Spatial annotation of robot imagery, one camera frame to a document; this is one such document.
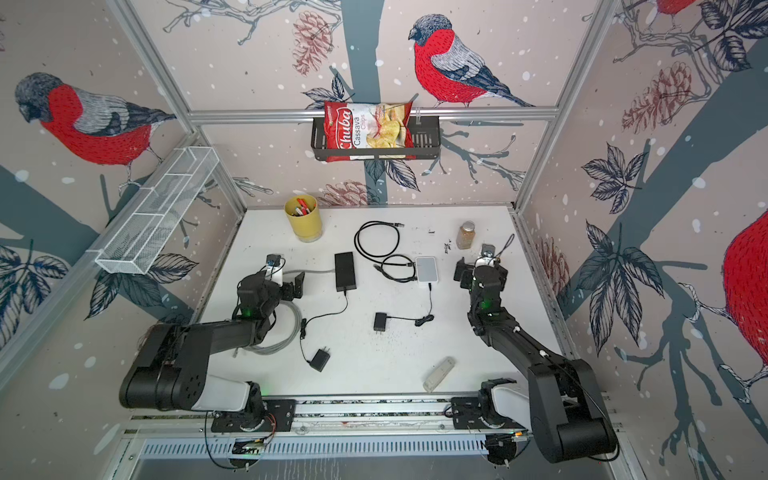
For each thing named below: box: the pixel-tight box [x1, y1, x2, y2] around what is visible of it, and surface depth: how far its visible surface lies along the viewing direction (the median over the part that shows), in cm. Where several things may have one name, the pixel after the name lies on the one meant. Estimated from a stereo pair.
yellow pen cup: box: [284, 194, 323, 243], surface depth 108 cm
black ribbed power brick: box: [334, 251, 357, 292], surface depth 103 cm
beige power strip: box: [423, 356, 456, 393], surface depth 80 cm
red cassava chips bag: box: [324, 101, 417, 162], surface depth 90 cm
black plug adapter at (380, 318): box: [373, 283, 435, 335], surface depth 91 cm
